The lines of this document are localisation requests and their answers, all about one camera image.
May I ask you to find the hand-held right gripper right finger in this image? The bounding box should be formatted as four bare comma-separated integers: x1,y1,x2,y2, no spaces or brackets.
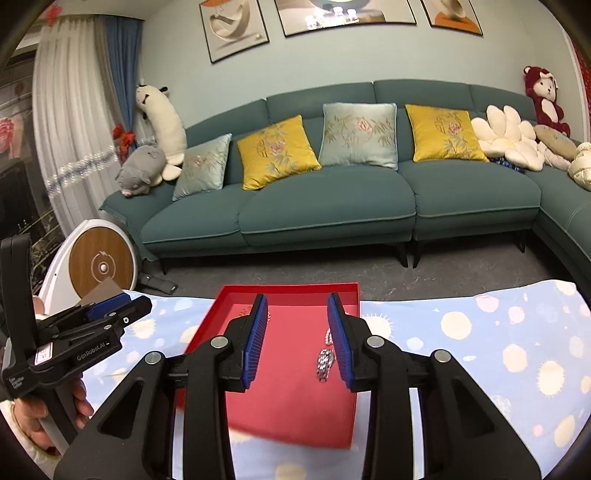
327,292,542,480

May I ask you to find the white sheer curtain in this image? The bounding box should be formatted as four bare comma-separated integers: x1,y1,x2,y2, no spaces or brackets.
32,16,125,227

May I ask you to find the printed light blue blanket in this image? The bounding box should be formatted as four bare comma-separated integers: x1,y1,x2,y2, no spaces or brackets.
83,278,591,480

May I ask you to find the white flower cushion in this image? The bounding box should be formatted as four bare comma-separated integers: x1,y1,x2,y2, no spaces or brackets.
471,105,548,171

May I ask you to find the person's left hand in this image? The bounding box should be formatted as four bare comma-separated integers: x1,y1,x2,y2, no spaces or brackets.
9,376,95,455

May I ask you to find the long white cow plush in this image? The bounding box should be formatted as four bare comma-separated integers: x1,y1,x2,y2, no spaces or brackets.
135,78,188,181

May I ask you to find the cream blanket bundle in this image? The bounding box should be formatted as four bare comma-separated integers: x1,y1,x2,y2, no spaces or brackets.
567,142,591,192

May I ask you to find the blue curtain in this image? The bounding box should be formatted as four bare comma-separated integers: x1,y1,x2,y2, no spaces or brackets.
105,13,148,153

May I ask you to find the wide framed wall picture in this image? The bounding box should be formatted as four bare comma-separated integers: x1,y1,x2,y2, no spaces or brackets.
274,0,417,38

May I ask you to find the blue patterned cloth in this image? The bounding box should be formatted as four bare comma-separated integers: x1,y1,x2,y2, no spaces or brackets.
489,157,527,175

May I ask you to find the grey pig plush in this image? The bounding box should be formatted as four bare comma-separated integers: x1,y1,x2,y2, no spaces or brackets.
115,145,167,199

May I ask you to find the yellow embroidered cushion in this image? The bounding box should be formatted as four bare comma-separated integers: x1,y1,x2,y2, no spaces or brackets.
237,115,322,191
405,104,490,164

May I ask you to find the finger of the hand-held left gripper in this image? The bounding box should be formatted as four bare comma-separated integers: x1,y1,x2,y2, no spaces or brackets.
37,292,132,329
51,298,153,354

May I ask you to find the silver wrist watch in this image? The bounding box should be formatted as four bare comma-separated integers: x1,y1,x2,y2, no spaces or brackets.
315,348,335,383

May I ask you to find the red jewelry tray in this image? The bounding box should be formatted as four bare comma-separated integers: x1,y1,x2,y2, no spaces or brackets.
178,282,361,449

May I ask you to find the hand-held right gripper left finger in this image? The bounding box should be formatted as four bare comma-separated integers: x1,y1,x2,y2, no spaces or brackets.
53,293,269,480

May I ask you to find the white exercise machine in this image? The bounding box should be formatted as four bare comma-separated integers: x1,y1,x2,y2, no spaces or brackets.
37,219,178,310

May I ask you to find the beige round cushion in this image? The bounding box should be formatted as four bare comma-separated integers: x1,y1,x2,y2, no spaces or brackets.
534,124,580,160

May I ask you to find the red wall hanging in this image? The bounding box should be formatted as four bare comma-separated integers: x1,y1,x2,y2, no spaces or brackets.
566,32,591,144

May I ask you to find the teal sofa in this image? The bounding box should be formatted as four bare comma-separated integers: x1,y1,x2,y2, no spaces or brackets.
99,79,591,296

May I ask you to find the brown paper pouch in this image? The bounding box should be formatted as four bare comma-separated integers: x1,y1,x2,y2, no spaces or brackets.
78,277,123,308

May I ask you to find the light blue embroidered cushion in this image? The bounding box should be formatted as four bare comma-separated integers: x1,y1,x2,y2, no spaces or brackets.
172,133,233,202
318,102,399,171

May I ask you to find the red monkey plush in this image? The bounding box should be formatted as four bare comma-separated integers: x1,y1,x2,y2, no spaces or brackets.
523,65,571,137

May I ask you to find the red curtain bow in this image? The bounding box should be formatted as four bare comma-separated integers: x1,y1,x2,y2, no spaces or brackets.
115,124,138,162

